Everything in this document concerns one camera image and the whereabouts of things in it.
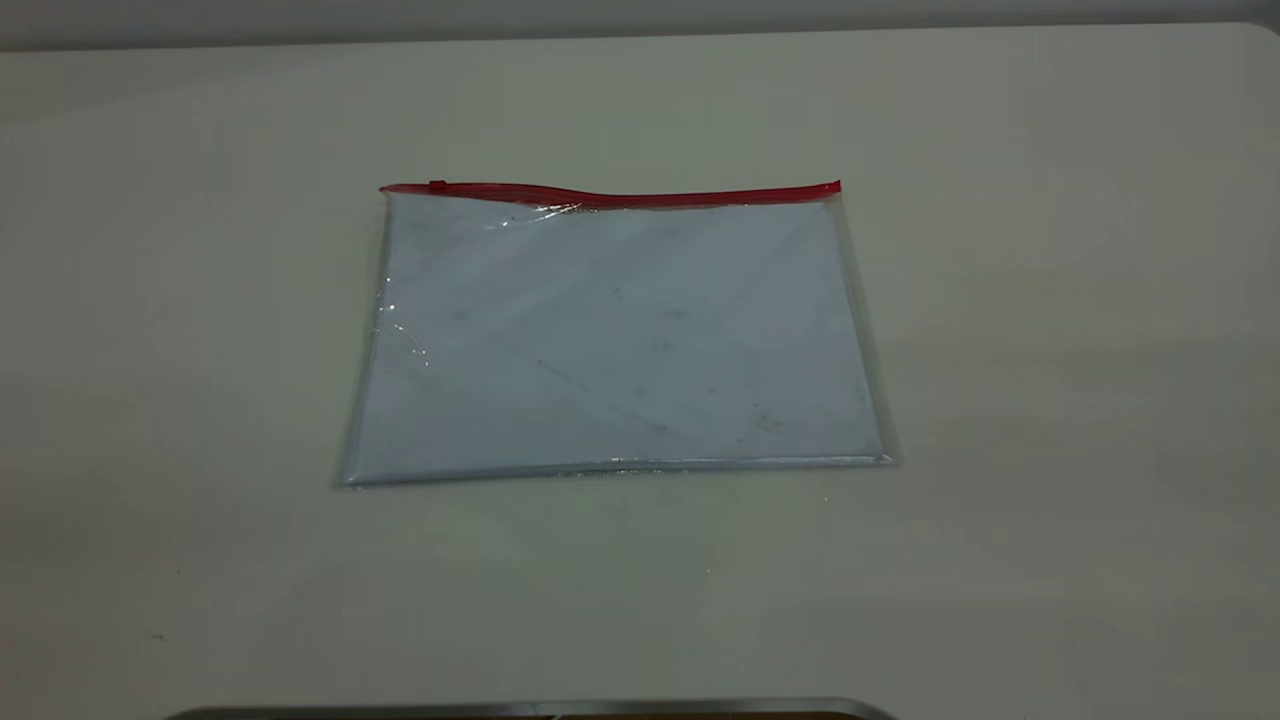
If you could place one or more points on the transparent zip bag red strip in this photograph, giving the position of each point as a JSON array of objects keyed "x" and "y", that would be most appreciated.
[{"x": 620, "y": 330}]

